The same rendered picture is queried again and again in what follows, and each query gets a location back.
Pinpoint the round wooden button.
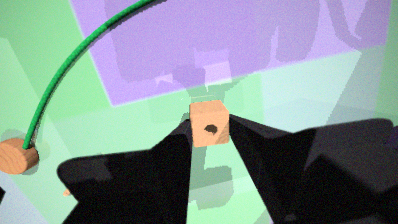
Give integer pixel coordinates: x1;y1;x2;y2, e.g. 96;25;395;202
0;138;39;175

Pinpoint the thin wooden stick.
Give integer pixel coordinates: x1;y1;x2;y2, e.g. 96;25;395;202
63;189;70;196

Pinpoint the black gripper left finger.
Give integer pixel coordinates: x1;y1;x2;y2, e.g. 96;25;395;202
56;119;193;224

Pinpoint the light wooden block with small hole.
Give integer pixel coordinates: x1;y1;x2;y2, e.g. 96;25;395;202
189;100;229;147

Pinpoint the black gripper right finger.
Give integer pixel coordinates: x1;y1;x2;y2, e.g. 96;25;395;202
229;114;394;224

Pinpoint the dark green string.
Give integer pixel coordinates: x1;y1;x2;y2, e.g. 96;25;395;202
22;0;156;150

